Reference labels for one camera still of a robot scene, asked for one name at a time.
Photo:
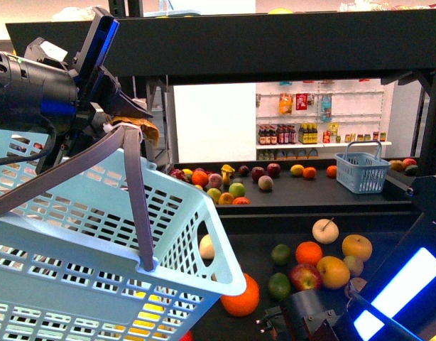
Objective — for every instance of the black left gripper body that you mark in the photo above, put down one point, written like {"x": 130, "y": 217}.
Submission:
{"x": 93, "y": 82}

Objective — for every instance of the small orange centre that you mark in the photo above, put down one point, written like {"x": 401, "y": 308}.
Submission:
{"x": 308, "y": 253}

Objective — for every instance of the yellow orange apple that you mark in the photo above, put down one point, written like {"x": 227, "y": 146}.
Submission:
{"x": 334, "y": 272}

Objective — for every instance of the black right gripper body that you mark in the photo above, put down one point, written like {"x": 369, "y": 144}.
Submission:
{"x": 314, "y": 314}

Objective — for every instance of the black display shelf frame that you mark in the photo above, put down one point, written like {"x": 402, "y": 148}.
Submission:
{"x": 392, "y": 46}

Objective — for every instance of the grey basket handle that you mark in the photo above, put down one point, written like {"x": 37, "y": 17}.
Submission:
{"x": 125, "y": 136}

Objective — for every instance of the red apple centre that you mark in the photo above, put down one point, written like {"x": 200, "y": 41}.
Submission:
{"x": 305, "y": 277}

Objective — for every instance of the green lime upper centre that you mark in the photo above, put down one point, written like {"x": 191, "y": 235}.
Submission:
{"x": 280, "y": 254}

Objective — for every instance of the blue basket on far shelf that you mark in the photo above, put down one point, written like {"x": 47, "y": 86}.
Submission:
{"x": 362, "y": 172}

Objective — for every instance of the golden russet pear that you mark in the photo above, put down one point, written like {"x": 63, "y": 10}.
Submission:
{"x": 358, "y": 246}

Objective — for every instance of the right robot arm blue light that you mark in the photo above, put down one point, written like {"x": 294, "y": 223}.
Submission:
{"x": 391, "y": 307}

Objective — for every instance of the white pear with stem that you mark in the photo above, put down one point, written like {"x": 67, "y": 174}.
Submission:
{"x": 325, "y": 231}

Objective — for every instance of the green lime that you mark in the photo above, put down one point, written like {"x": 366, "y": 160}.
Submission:
{"x": 279, "y": 286}
{"x": 280, "y": 254}

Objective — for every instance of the light blue shopping basket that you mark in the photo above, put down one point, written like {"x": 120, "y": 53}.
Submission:
{"x": 70, "y": 265}

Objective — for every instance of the large orange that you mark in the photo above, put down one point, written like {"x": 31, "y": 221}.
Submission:
{"x": 244, "y": 304}

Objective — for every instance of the green lime lower centre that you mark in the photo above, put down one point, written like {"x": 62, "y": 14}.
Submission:
{"x": 279, "y": 286}

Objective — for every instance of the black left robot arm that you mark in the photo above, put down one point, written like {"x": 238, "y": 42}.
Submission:
{"x": 42, "y": 93}

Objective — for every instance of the white wall shelf with bottles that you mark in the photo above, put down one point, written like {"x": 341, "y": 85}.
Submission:
{"x": 316, "y": 119}

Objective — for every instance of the yellow lemon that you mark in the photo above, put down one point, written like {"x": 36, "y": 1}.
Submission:
{"x": 146, "y": 319}

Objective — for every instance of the far fruit pile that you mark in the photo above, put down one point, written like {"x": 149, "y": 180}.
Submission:
{"x": 286, "y": 183}

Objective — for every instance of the brown kiwi upper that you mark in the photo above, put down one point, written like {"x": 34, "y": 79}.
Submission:
{"x": 354, "y": 264}

